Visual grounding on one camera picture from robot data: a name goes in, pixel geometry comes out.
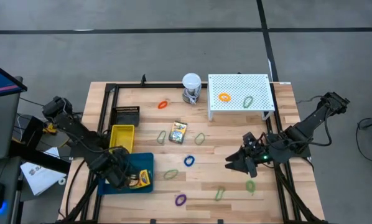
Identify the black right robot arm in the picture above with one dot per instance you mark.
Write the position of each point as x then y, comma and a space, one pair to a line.
310, 119

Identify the dark green supplies box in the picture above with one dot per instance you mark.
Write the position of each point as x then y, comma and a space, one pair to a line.
178, 132

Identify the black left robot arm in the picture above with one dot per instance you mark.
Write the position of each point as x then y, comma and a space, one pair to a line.
77, 130

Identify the yellow plastic basket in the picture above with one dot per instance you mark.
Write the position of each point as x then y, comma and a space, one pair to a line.
122, 138

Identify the green rubber band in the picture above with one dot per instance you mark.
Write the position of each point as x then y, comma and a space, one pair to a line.
217, 196
247, 186
244, 103
158, 139
165, 176
196, 140

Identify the black equipment box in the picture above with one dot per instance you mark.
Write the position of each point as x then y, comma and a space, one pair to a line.
30, 130

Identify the grey cabinet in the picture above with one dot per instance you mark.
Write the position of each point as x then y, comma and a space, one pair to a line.
2, 124

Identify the black aluminium table frame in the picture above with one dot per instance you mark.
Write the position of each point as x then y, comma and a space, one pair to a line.
161, 85

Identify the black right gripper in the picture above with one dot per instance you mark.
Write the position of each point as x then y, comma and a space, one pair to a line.
259, 155

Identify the black mesh basket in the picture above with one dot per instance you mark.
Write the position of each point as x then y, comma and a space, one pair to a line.
125, 118

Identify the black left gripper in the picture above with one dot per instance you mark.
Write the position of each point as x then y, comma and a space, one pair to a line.
119, 174

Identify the white bulb table lamp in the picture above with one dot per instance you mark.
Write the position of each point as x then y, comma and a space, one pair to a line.
191, 80

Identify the white tape roll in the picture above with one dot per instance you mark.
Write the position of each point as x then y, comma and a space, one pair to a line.
59, 181

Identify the operator desk monitor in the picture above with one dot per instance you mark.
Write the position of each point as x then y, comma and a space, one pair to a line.
2, 79

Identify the teal plastic bin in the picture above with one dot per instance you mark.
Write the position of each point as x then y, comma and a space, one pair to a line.
145, 161

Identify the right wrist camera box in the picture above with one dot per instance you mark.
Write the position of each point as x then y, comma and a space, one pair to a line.
251, 140

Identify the white paper sheet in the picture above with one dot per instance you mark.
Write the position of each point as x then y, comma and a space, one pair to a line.
39, 175

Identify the white perforated metal shelf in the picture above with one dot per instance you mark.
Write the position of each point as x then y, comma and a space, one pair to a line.
235, 87

